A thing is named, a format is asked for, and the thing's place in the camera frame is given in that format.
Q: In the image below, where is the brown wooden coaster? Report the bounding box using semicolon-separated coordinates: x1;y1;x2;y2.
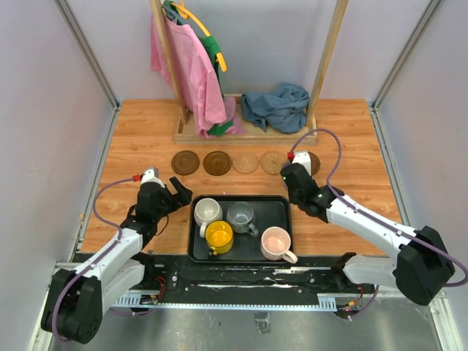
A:
309;152;321;175
171;150;200;176
203;151;232;176

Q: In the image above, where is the woven rattan coaster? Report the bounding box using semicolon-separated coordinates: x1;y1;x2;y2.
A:
260;151;287;175
233;151;259;174

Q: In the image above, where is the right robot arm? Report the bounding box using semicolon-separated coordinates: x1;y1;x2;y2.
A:
280;163;455;306

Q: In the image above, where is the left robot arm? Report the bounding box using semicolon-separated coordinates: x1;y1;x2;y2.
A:
41;170;193;344

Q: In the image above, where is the white speckled mug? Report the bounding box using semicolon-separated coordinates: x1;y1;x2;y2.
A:
193;198;223;238

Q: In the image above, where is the black plastic tray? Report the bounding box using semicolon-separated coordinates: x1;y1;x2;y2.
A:
188;195;292;265

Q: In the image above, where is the yellow mug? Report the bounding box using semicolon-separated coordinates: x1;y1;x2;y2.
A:
205;220;234;257

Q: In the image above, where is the wooden clothes rack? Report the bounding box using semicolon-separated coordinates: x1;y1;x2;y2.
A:
150;1;348;146

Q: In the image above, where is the grey mug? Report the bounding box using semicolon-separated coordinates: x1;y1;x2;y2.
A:
226;201;259;238

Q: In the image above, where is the pink mug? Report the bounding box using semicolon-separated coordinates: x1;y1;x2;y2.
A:
260;227;298;264

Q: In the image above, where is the blue crumpled cloth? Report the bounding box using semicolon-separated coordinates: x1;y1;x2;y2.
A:
241;83;310;134

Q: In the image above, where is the pink shirt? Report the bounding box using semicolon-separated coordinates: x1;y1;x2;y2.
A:
166;19;245;137

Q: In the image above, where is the green garment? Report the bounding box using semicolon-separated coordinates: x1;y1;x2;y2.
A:
162;1;235;137

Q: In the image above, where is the yellow clothes hanger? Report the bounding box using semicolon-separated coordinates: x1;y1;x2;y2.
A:
173;1;227;72

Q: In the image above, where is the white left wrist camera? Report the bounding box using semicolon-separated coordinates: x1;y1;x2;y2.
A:
140;167;165;187

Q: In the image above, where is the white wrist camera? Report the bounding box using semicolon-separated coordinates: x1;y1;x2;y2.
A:
140;167;165;187
292;151;312;175

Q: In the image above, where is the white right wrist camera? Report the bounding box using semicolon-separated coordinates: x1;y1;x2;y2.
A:
292;151;312;175

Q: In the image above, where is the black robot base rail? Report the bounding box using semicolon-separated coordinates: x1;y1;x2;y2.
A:
134;254;374;306

